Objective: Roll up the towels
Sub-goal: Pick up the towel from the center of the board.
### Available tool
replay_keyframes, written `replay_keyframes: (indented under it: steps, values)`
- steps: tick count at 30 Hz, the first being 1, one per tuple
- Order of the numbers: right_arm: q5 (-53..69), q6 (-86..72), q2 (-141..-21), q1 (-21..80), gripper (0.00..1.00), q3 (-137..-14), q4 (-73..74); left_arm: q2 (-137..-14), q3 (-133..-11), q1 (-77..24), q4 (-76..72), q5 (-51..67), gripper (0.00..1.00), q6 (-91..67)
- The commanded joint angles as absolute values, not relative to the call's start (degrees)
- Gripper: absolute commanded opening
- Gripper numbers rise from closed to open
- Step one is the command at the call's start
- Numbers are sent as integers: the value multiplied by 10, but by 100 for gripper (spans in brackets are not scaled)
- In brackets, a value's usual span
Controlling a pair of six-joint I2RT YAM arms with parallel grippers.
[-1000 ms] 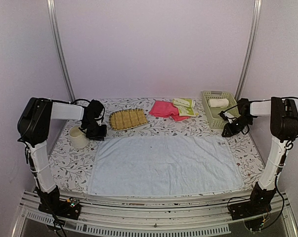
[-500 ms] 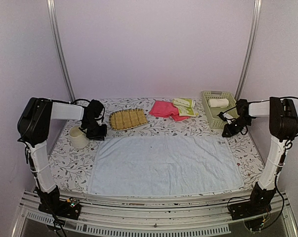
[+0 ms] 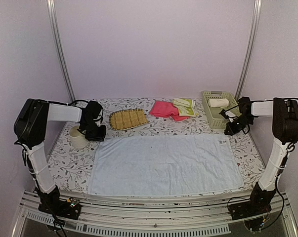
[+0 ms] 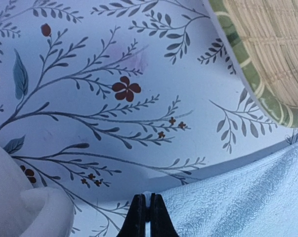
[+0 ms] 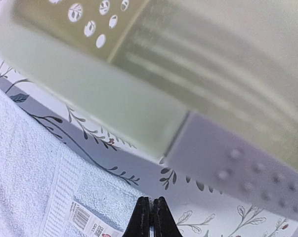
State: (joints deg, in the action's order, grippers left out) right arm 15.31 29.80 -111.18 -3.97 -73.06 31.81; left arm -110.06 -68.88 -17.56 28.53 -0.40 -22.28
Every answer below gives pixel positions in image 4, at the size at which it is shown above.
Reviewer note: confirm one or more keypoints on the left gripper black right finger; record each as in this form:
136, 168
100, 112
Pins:
159, 219

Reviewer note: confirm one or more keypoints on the woven bamboo tray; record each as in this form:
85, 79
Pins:
261, 37

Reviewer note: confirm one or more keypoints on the light blue towel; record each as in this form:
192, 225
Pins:
256, 200

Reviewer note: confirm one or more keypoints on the floral tablecloth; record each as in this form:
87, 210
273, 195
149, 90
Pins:
106, 99

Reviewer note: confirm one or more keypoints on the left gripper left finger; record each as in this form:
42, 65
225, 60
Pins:
135, 221

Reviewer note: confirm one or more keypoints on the cream ceramic mug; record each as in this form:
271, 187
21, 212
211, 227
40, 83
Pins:
26, 211

